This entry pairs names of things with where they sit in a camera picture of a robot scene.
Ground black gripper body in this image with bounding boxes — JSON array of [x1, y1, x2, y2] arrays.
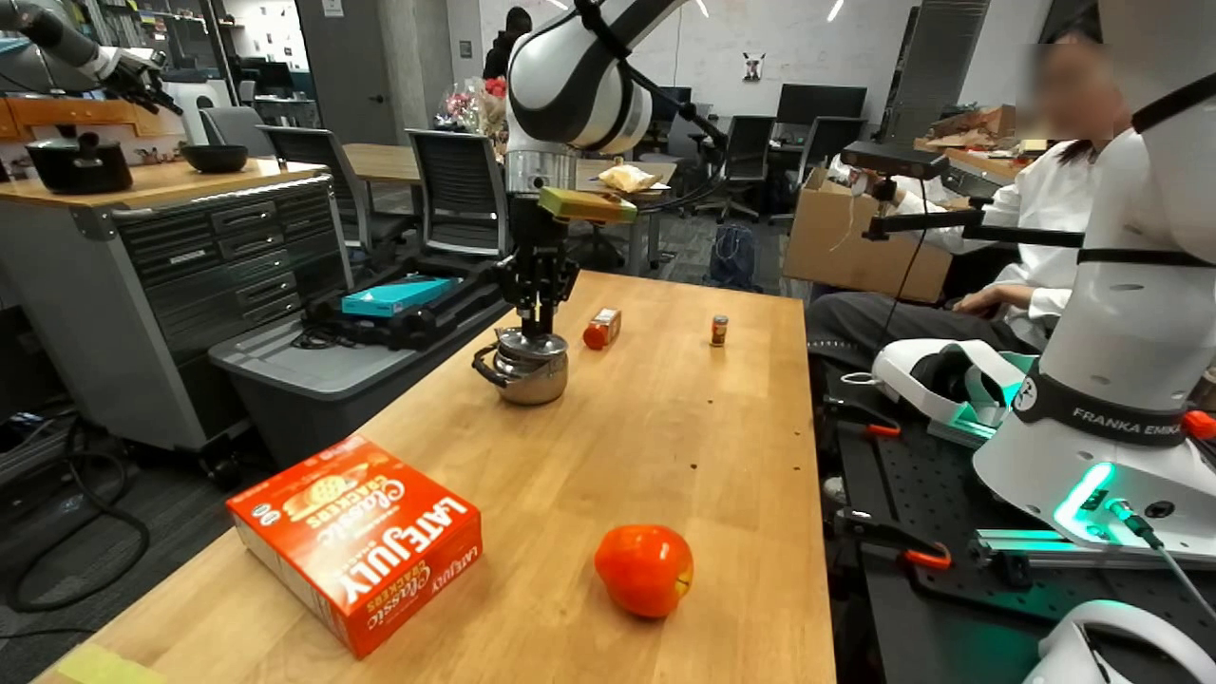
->
[[507, 189, 576, 277]]

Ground black bag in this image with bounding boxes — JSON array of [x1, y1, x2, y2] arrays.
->
[[300, 255, 512, 352]]

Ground grey mesh office chair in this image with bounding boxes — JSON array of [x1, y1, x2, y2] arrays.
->
[[407, 125, 517, 262], [262, 120, 375, 251]]

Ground yellow bag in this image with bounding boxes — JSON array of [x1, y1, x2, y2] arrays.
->
[[597, 160, 664, 201]]

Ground teal case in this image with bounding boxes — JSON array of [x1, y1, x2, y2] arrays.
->
[[338, 275, 464, 322]]

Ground flower bouquet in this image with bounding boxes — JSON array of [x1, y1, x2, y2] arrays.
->
[[433, 74, 512, 143]]

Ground wooden office desk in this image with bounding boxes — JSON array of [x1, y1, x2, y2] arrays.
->
[[338, 142, 673, 277]]

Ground grey plastic tote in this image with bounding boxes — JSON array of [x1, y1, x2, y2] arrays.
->
[[205, 265, 541, 462]]

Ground standing person in black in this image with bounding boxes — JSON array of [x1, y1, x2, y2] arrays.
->
[[478, 4, 537, 82]]

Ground black office chair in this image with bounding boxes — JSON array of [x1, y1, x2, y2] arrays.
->
[[799, 114, 869, 175], [717, 112, 779, 185]]

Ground orange tomato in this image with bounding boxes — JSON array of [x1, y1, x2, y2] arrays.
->
[[594, 519, 701, 622]]

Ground orange cracker box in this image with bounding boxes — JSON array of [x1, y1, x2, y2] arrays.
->
[[223, 432, 487, 663]]

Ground cardboard box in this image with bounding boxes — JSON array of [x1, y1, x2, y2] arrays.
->
[[783, 181, 964, 309]]

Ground dark computer monitor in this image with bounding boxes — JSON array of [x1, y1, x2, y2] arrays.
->
[[772, 79, 874, 128]]

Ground black bowl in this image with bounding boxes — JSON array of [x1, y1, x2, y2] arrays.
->
[[177, 142, 253, 177]]

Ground orange tipped black clamp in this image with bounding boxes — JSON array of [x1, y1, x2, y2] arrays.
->
[[842, 509, 963, 581], [822, 390, 905, 443]]

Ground grey drawer cabinet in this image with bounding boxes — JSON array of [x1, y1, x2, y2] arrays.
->
[[0, 156, 359, 456]]

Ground white spray bottle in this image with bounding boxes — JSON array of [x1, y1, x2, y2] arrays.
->
[[865, 334, 1041, 443]]

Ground black pot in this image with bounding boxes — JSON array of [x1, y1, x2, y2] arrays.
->
[[23, 125, 136, 198]]

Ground seated person white shirt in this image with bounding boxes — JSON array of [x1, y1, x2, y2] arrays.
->
[[807, 29, 1133, 371]]

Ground black optical breadboard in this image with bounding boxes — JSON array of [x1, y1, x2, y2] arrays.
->
[[829, 402, 1216, 684]]

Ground wooden shelf board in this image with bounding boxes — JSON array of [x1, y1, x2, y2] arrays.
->
[[0, 91, 176, 143]]

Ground yellow green pad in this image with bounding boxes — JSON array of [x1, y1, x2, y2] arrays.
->
[[42, 642, 166, 684]]

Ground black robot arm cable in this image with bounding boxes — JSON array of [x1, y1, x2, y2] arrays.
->
[[570, 0, 735, 151]]

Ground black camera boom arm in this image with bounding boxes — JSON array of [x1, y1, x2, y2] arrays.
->
[[864, 175, 1083, 251]]

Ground black floor cables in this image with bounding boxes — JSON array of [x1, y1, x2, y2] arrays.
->
[[0, 416, 156, 621]]

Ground aluminium extrusion rail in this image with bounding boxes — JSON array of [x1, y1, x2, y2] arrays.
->
[[968, 524, 1216, 574]]

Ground white headset strap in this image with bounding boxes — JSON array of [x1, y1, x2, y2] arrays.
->
[[1024, 595, 1216, 684]]

